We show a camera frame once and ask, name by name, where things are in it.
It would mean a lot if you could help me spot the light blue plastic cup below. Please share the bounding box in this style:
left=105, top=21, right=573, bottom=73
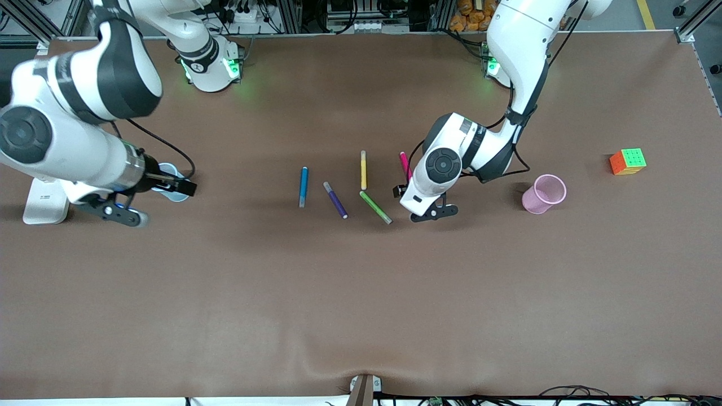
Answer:
left=158, top=162, right=191, bottom=202

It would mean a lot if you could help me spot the green marker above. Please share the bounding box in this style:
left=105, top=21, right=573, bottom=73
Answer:
left=359, top=191, right=393, bottom=225

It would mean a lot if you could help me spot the purple marker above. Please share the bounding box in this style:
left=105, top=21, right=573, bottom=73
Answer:
left=323, top=181, right=349, bottom=219

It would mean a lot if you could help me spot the brown table cover mat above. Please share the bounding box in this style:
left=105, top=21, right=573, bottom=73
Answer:
left=0, top=31, right=722, bottom=400

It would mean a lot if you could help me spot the pink plastic cup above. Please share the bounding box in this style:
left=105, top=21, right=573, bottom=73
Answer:
left=521, top=174, right=567, bottom=215

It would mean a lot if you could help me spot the white power strip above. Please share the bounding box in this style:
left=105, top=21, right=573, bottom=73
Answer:
left=217, top=0, right=266, bottom=24

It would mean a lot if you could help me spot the aluminium equipment rack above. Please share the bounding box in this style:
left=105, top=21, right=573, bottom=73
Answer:
left=265, top=0, right=452, bottom=33

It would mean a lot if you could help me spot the bag of orange items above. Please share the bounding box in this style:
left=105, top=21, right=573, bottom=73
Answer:
left=450, top=0, right=498, bottom=33

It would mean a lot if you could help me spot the metal table clamp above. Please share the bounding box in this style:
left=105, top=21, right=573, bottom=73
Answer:
left=345, top=374, right=382, bottom=406

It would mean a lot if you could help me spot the multicoloured puzzle cube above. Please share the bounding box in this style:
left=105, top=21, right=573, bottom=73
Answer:
left=609, top=148, right=648, bottom=176

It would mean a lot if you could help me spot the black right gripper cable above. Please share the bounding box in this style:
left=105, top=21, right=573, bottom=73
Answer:
left=124, top=117, right=196, bottom=178

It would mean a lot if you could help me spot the aluminium frame strut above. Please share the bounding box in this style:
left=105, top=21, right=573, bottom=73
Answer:
left=674, top=0, right=722, bottom=45
left=0, top=0, right=85, bottom=43

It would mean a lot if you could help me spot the looped black floor cable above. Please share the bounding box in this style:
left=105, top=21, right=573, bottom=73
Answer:
left=539, top=385, right=613, bottom=402

